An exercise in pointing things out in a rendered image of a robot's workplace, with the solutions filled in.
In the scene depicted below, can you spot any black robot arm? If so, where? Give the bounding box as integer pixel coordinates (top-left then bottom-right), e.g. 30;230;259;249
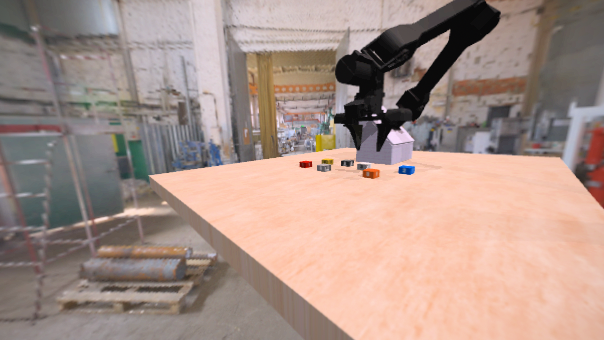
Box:
335;0;501;122

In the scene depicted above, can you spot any orange block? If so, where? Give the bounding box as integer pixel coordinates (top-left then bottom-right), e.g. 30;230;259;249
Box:
362;168;379;179

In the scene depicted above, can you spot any blue block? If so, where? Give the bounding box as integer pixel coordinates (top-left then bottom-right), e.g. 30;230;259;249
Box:
398;165;415;175

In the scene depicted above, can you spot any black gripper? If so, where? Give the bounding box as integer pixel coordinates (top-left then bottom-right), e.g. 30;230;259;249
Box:
334;86;412;152

